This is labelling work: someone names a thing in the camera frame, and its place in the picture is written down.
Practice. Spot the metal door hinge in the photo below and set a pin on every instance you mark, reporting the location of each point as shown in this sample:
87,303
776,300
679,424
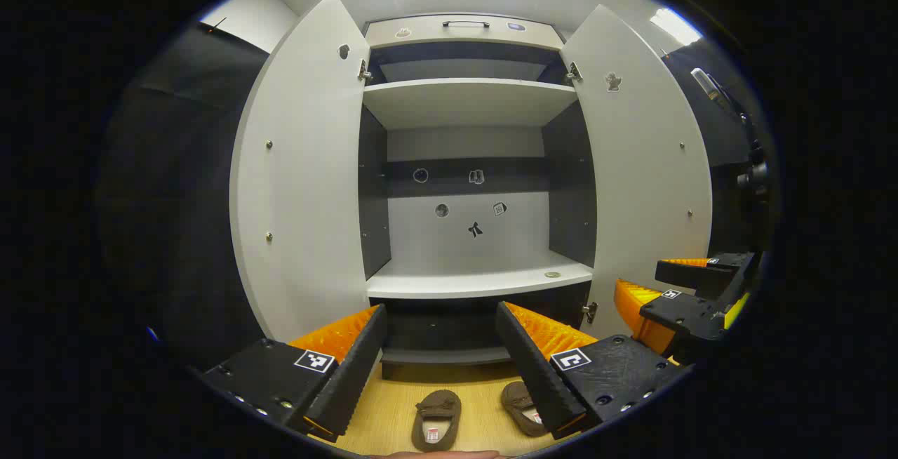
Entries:
364,70
590,311
574,71

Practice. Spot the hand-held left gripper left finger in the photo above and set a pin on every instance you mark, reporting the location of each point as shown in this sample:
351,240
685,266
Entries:
351,375

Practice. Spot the ceiling light panel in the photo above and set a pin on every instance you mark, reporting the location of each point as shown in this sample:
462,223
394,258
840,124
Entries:
675,25

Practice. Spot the beige cabinet drawer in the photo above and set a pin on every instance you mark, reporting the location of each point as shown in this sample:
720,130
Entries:
421,35

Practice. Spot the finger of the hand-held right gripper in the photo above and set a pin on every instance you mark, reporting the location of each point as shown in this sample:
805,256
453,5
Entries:
684,315
701,275

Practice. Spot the white shoe cabinet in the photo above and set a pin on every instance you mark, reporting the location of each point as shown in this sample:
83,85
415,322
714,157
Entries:
466,104

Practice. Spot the white shoe cabinet door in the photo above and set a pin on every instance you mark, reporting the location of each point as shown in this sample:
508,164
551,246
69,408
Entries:
302,164
638,178

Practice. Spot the brown fuzzy shoe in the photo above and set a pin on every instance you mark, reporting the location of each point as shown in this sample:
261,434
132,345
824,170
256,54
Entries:
518,399
436,404

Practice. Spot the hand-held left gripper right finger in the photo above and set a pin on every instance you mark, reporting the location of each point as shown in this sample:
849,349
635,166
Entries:
533,368

